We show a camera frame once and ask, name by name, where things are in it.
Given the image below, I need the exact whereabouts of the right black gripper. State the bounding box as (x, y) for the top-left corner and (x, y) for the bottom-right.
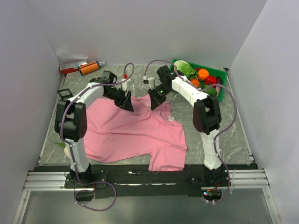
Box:
(148, 85), (172, 111)

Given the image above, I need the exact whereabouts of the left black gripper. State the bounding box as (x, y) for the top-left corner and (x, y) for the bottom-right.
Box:
(105, 87), (134, 112)

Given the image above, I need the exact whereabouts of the pink t-shirt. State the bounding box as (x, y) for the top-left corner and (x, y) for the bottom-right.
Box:
(84, 95), (187, 171)

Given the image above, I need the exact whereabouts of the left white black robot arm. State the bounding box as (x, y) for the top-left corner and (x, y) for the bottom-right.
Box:
(54, 70), (134, 188)

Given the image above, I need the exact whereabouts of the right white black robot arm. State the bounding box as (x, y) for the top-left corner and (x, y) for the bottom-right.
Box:
(148, 66), (224, 186)

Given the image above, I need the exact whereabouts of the green lettuce toy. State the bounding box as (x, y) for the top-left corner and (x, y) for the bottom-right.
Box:
(174, 60), (197, 80)

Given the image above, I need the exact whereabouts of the orange cylindrical bottle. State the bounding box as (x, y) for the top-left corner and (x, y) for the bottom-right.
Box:
(79, 61), (106, 75)

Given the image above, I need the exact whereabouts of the orange toy fruit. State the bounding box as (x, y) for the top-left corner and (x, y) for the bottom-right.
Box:
(197, 69), (209, 81)

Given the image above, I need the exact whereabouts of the green pepper toy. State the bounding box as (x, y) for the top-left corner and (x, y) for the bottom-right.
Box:
(205, 87), (217, 96)

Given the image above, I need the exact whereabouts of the purple eggplant toy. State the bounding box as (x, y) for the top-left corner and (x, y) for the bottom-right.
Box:
(215, 77), (222, 96)

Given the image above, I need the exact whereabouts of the green plastic bin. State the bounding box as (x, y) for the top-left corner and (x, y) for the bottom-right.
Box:
(169, 58), (228, 101)

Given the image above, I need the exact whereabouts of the red white flat box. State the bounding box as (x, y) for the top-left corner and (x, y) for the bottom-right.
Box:
(59, 60), (87, 75)

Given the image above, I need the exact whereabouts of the white daikon radish toy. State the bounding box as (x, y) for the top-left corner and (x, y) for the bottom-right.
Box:
(55, 142), (70, 158)

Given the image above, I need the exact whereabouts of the clear plastic bag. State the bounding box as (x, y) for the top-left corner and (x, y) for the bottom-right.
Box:
(57, 48), (88, 64)

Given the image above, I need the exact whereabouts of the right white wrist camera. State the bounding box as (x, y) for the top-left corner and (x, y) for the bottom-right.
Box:
(143, 76), (155, 89)

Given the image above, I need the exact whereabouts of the small black square frame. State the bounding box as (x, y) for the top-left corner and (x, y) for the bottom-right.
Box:
(57, 88), (73, 99)

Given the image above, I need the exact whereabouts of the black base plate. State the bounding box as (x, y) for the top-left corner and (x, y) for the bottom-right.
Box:
(24, 163), (265, 199)

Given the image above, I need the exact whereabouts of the aluminium rail frame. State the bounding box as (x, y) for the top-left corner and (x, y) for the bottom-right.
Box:
(13, 170), (281, 224)

